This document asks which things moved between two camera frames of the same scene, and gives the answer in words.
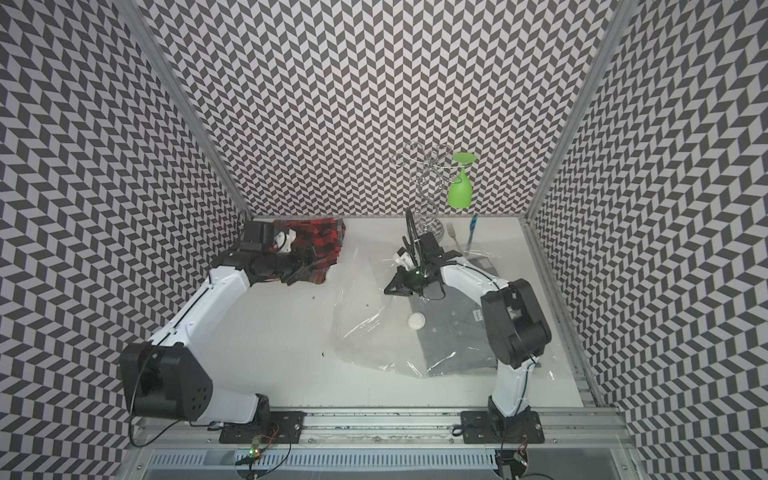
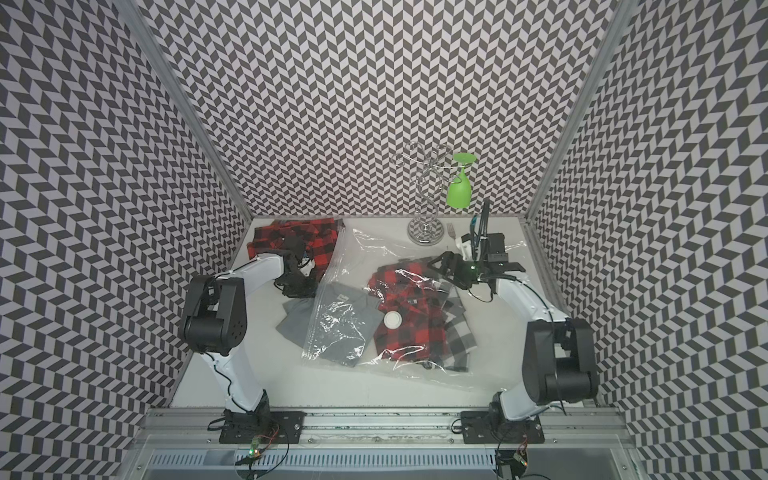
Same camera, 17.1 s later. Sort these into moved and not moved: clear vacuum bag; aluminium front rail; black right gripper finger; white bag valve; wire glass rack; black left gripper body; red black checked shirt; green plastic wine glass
Moved: white bag valve; clear vacuum bag; black right gripper finger; black left gripper body
Not moved: aluminium front rail; red black checked shirt; wire glass rack; green plastic wine glass
